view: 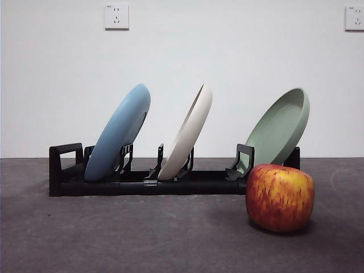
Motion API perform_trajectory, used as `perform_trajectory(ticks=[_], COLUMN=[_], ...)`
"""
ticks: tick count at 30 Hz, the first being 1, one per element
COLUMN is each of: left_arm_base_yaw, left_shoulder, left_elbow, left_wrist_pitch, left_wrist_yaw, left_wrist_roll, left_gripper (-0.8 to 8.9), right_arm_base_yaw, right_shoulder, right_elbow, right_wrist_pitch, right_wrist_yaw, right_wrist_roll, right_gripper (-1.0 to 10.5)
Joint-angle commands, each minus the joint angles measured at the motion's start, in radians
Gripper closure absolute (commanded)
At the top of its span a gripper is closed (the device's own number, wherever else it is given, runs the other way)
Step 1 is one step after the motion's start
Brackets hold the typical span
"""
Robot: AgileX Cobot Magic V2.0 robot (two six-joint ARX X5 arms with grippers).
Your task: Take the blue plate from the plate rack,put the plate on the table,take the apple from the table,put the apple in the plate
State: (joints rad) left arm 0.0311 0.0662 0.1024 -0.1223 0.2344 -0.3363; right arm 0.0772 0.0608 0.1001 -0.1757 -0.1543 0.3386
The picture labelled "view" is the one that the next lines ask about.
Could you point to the blue plate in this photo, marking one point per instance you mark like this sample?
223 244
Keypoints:
113 142

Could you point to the red yellow apple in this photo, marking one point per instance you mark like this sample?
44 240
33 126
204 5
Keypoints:
280 199

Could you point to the beige plate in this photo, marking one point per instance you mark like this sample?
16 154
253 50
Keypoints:
187 133

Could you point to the black plate rack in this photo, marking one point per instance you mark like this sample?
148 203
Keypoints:
170 187

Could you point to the green plate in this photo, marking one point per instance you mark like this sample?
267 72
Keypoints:
278 128

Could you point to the white wall socket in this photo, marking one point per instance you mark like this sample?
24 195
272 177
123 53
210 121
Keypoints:
355 18
116 17

